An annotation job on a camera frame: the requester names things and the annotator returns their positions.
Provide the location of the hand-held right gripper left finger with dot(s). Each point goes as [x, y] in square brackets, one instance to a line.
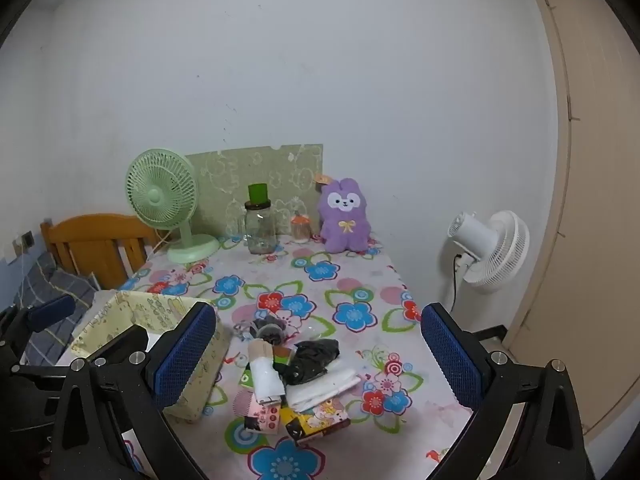
[182, 355]

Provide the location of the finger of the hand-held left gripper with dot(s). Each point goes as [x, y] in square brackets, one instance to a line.
[50, 311]
[120, 341]

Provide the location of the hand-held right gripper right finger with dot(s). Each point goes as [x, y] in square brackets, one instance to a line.
[452, 355]

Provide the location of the yellow printed fabric bin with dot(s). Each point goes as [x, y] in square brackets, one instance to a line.
[150, 310]

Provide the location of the white tissue pack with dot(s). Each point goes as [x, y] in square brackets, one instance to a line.
[265, 375]

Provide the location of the pink wet wipes packet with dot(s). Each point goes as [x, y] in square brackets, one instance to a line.
[260, 417]

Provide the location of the black plastic bag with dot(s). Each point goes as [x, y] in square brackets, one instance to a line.
[312, 360]

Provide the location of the white cloth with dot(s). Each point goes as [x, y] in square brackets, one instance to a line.
[322, 390]

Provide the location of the yellow cartoon packet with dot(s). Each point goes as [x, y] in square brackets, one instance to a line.
[317, 422]

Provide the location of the grey plaid blanket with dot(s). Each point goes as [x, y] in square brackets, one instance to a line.
[55, 290]

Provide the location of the white standing fan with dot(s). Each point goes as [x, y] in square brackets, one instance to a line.
[492, 250]

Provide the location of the glass jar with black lid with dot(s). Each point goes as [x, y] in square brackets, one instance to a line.
[260, 230]

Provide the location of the green desk fan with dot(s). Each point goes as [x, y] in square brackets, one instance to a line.
[160, 192]

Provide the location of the cotton swab jar orange lid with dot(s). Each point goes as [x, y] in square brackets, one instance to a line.
[300, 230]

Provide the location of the purple plush bunny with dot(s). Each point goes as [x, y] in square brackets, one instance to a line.
[345, 220]

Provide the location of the green plastic cup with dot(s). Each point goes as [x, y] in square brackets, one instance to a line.
[258, 193]

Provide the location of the beige door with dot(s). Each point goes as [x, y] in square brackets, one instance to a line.
[595, 210]

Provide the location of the green printed board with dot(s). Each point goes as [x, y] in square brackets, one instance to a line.
[282, 170]

